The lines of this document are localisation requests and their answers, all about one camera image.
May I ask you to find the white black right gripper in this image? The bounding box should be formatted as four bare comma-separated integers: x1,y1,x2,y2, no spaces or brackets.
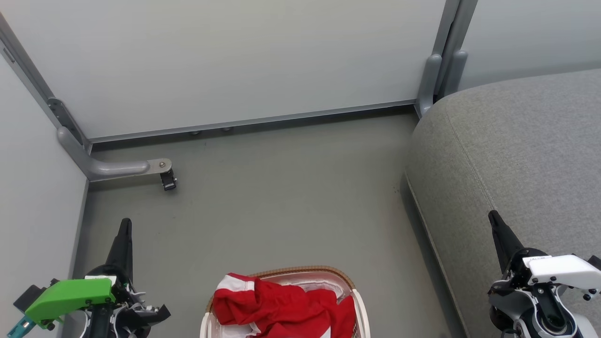
488,209,601,302

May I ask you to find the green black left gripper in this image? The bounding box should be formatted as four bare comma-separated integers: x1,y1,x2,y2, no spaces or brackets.
26,218,138,329

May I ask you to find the red and white garment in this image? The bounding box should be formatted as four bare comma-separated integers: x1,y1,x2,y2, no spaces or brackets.
212,273,356,338

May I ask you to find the grey fabric sofa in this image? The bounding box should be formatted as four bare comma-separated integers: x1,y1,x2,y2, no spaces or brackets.
405,69,601,338

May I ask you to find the long grey partition foot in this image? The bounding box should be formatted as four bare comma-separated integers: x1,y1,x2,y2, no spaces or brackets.
57,127,172,181

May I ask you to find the dark metal connector plate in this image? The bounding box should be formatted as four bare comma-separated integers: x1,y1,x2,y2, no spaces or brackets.
47,98,85,144

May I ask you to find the white laundry basket brown rim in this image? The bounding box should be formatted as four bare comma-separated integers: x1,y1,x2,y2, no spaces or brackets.
200,266,371,338

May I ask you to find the short grey partition foot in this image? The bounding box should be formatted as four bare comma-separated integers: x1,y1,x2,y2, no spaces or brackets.
441,49,469,98
417,54,443,117

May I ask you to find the white basket liner cloth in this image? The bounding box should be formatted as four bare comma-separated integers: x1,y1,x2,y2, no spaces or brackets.
207,272,357,338

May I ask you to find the teal left cable connector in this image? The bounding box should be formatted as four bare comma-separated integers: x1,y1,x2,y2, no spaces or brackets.
7,315,36,338

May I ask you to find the grey metal partition bottom rail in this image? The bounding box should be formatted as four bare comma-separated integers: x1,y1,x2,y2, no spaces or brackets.
88,100,417,143

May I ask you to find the double grey metal partition post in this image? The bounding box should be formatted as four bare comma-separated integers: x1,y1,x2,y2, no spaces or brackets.
432,0,478,97

